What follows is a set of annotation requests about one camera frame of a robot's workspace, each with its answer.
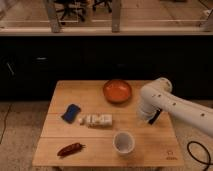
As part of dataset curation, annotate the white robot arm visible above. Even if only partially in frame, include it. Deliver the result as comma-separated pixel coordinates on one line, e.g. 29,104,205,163
137,77,213,138

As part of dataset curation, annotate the thin cable at left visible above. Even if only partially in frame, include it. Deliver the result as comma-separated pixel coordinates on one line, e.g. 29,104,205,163
0,102,14,145

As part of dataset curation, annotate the white cup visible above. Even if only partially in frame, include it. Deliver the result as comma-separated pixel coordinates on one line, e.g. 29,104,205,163
112,131,135,156

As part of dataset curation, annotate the black floor cable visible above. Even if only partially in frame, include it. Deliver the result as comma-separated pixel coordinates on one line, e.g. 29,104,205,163
186,140,213,171

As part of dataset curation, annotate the orange bowl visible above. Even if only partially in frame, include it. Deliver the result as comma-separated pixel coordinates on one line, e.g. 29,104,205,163
103,79,132,103

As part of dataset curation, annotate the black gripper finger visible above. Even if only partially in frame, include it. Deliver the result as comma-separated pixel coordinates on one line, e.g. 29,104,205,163
148,109,162,125

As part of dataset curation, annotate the black office chair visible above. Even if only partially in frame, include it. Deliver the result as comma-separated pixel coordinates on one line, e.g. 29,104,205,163
54,0,88,25
92,0,113,14

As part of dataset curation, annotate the wooden table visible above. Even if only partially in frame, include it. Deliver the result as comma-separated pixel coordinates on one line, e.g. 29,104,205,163
33,81,183,167

